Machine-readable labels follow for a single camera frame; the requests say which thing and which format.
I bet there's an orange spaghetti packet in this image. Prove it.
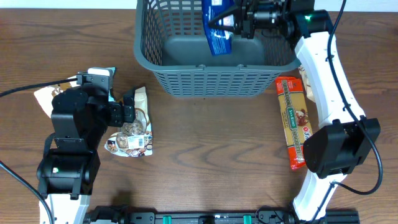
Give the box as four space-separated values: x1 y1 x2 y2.
275 77 313 170

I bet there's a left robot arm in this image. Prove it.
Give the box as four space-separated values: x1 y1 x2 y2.
37 67 136 223

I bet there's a brown white coffee bag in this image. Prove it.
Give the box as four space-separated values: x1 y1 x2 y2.
34 81 78 118

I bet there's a blue tissue multipack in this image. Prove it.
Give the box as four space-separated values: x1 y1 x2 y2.
201 0 234 56

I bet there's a cookie bag with barcode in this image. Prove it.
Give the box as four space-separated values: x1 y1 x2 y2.
104 86 153 157

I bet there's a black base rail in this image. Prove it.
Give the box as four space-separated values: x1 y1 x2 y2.
85 203 361 224

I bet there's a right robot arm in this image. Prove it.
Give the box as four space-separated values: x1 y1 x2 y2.
202 1 381 223

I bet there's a white brown snack bag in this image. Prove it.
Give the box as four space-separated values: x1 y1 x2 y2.
298 65 315 102

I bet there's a teal snack packet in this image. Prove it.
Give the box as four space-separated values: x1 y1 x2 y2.
107 67 116 102

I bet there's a grey plastic basket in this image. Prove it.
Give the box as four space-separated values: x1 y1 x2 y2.
134 0 300 97

